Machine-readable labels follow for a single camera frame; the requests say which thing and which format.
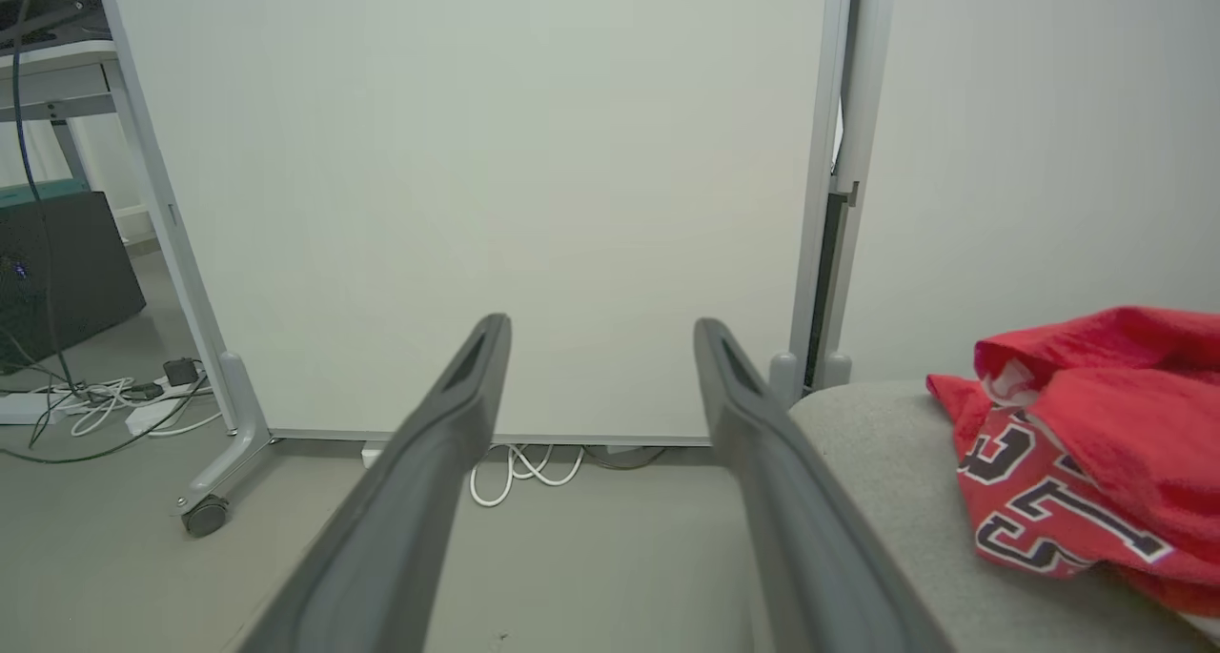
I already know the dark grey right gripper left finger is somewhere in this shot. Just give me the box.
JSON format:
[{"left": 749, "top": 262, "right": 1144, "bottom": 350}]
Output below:
[{"left": 238, "top": 313, "right": 513, "bottom": 653}]

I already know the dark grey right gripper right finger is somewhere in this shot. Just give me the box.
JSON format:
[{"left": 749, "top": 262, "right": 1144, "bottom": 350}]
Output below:
[{"left": 693, "top": 317, "right": 954, "bottom": 653}]

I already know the red jersey with number print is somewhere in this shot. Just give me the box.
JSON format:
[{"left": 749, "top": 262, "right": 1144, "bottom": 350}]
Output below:
[{"left": 926, "top": 306, "right": 1220, "bottom": 621}]

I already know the grey fabric sofa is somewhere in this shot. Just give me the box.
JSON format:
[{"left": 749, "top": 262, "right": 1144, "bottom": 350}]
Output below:
[{"left": 789, "top": 379, "right": 1220, "bottom": 653}]

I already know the black caster wheel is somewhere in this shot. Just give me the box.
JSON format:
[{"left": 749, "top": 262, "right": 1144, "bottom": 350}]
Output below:
[{"left": 181, "top": 494, "right": 233, "bottom": 539}]

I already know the black box cabinet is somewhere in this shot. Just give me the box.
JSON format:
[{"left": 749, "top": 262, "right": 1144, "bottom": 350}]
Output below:
[{"left": 0, "top": 191, "right": 148, "bottom": 376}]

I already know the grey desk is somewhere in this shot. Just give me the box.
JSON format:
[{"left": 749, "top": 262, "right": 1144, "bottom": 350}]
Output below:
[{"left": 0, "top": 0, "right": 123, "bottom": 196}]

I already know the white looped cable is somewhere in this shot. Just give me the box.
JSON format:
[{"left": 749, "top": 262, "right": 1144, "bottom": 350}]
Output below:
[{"left": 469, "top": 443, "right": 585, "bottom": 509}]

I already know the dark grey floor cable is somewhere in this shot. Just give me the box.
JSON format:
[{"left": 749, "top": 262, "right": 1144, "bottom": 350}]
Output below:
[{"left": 581, "top": 443, "right": 670, "bottom": 471}]

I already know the white power strip with cables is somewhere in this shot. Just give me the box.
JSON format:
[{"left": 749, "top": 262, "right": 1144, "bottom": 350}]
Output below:
[{"left": 43, "top": 375, "right": 226, "bottom": 441}]

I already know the white partition panel grey frame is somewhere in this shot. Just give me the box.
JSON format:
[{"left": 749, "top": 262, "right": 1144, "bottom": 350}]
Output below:
[
  {"left": 92, "top": 0, "right": 854, "bottom": 519},
  {"left": 808, "top": 0, "right": 1220, "bottom": 394}
]

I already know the thin black hanging cable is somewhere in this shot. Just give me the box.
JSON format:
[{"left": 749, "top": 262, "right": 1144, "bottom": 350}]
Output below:
[{"left": 10, "top": 0, "right": 92, "bottom": 401}]

